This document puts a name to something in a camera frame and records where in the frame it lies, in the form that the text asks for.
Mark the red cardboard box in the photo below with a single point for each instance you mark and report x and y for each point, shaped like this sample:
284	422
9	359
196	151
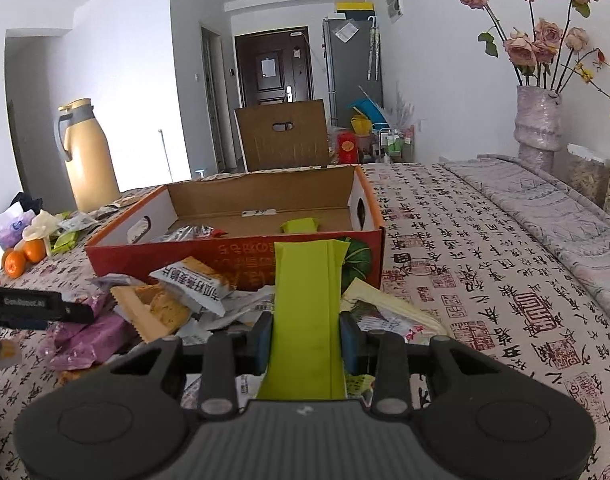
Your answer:
245	260

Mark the black bag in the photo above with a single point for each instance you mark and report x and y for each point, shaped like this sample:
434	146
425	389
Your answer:
27	202

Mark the purple tissue pack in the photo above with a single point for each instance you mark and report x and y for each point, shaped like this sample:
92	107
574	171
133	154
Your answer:
7	230

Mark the wall panel box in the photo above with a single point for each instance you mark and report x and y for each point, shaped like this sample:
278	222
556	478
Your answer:
394	0

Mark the beige thermos jug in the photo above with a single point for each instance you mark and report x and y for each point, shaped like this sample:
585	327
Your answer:
90	160

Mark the beige cracker packet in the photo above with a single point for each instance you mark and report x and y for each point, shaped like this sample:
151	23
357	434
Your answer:
155	310

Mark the yellow flat box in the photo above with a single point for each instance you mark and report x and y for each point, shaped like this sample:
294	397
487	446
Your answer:
355	6

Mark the grey refrigerator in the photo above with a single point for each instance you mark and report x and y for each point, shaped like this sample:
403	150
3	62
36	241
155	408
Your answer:
350	70

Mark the pale yellow snack packet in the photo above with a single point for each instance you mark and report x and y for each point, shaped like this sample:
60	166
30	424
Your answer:
385	310

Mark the red gift box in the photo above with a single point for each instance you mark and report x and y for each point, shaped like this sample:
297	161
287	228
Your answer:
348	149

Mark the crumpled white snack packet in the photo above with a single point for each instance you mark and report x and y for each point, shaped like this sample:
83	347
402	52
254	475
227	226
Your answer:
235	310

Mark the yellow flower sprig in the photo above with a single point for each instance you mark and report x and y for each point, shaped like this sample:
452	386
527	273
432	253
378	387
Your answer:
605	80

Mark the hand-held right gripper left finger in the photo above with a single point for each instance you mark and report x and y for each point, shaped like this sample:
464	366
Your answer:
263	345

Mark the silver packet in box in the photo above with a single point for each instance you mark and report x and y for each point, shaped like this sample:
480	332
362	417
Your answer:
190	234

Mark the purple snack packet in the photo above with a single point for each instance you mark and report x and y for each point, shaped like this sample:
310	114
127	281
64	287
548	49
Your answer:
90	340

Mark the folded grey blanket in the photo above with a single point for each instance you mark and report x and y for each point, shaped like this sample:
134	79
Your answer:
545	220

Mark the white umbrella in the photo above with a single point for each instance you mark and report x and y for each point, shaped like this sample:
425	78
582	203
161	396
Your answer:
372	45

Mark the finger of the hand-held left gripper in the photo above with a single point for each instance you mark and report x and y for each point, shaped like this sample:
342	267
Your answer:
77	313

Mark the blue plastic bin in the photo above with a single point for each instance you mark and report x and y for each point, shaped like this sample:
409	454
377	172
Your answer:
367	110

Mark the dark brown entrance door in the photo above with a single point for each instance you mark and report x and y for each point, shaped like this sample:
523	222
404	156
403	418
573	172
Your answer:
272	65

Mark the dried pink rose bouquet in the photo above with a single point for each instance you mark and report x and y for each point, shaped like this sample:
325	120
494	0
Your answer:
540	40

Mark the white orange snack packet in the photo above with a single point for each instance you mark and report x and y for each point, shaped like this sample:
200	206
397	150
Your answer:
195	282

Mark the small green snack packet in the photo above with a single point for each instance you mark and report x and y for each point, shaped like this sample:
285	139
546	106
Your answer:
69	241

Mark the pink wrapped vase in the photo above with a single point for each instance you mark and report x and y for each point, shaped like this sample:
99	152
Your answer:
537	120

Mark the cream plastic bag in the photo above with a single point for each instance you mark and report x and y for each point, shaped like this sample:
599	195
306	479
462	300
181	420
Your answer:
37	225

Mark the pale dried grass bunch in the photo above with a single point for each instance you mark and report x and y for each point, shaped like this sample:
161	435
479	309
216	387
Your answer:
400	107

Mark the grey snack packet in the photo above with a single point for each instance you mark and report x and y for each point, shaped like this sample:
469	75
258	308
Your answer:
80	221

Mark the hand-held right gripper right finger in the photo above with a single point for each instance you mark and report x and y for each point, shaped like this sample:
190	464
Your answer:
349	347

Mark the orange fruit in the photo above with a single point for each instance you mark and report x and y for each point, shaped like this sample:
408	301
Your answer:
13	264
34	251

